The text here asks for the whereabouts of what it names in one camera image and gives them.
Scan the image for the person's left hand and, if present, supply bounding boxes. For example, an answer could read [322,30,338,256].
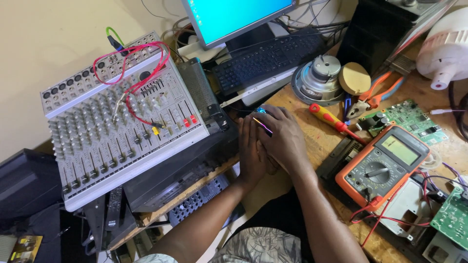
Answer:
[237,116,279,186]

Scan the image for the person's right hand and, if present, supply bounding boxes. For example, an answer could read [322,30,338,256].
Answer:
[252,104,312,175]

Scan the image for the black lit computer mouse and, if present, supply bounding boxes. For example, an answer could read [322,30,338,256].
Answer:
[252,107,274,138]

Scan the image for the silver speaker driver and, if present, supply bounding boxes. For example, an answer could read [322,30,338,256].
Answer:
[291,55,346,106]

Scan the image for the black computer keyboard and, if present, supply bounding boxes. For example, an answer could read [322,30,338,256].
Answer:
[212,28,326,95]

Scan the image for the red and yellow screwdriver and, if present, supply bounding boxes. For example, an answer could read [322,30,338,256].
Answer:
[309,103,367,145]

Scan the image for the dark textured metal casing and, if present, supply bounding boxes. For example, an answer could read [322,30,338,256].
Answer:
[177,57,230,133]

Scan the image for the black flat device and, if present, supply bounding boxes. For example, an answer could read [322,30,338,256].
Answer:
[315,137,366,185]

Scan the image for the black amplifier unit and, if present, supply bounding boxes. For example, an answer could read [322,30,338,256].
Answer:
[122,119,241,213]

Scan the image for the black grille panel device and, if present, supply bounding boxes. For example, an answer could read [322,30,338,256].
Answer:
[167,174,246,228]

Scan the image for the round wooden disc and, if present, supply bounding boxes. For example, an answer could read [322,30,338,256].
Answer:
[338,62,371,96]

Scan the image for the white box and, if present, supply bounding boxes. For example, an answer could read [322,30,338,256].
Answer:
[177,35,228,63]

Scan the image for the orange and blue pliers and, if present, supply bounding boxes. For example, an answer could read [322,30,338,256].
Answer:
[346,71,405,120]

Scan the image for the computer monitor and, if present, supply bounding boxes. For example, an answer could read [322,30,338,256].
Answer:
[182,0,297,50]

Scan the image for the patterned grey garment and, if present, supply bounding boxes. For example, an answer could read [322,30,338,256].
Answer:
[133,226,305,263]

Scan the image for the orange digital multimeter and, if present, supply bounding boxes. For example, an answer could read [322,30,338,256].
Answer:
[335,124,431,213]

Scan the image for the green circuit board with capacitors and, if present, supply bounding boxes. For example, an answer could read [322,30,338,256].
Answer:
[358,99,449,146]

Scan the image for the silver heat sink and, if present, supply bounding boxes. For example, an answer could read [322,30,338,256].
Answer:
[387,54,417,76]

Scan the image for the grey audio mixer console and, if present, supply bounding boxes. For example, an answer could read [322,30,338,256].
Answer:
[39,31,210,212]

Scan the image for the red multimeter lead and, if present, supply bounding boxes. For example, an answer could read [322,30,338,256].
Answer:
[349,171,433,250]

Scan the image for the black remote control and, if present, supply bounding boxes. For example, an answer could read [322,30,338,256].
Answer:
[105,186,126,233]

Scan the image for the white metal chassis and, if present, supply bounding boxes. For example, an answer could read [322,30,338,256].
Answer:
[376,178,440,242]

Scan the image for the clear tape roll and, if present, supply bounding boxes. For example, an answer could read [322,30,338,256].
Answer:
[420,148,444,171]

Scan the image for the white lamp bulb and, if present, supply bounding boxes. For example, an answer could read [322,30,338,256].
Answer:
[416,7,468,91]

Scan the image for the green bare circuit board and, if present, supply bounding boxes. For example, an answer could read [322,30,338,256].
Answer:
[430,186,468,251]

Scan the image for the black box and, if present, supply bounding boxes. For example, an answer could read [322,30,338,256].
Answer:
[0,148,63,220]

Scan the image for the yellow printed packet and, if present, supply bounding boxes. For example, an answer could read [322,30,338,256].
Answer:
[7,235,43,263]

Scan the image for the blue handled small cutter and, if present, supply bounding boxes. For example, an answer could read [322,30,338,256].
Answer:
[343,93,352,122]

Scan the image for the red audio jack cable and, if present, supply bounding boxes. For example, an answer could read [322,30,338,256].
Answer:
[92,41,172,129]

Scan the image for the green and blue plug cable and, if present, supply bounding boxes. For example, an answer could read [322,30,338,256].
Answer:
[106,26,129,56]

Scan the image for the white plug cable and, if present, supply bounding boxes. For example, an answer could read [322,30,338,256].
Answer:
[430,108,467,115]

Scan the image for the thick black cable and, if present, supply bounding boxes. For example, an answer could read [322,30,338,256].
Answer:
[448,80,468,140]

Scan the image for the purple wire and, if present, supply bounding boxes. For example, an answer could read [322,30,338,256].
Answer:
[442,162,468,188]

